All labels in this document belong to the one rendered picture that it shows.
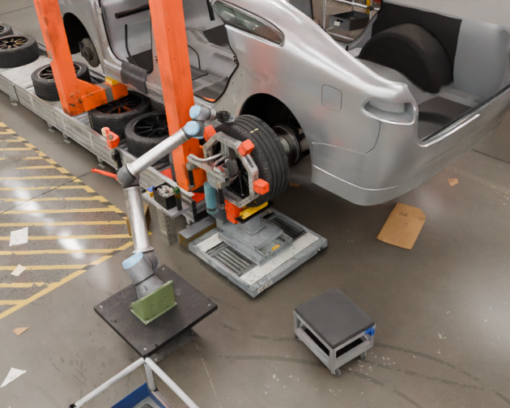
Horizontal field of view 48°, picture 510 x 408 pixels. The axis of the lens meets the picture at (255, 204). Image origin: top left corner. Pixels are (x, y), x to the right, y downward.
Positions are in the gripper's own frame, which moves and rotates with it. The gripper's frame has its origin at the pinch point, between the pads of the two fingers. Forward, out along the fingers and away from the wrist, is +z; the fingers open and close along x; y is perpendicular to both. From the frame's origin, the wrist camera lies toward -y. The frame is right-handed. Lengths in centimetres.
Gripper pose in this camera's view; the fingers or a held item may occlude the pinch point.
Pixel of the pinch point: (232, 118)
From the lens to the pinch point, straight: 413.5
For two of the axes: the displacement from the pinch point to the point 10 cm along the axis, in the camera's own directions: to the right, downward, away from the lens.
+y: 6.5, 1.9, -7.4
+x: 1.6, -9.8, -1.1
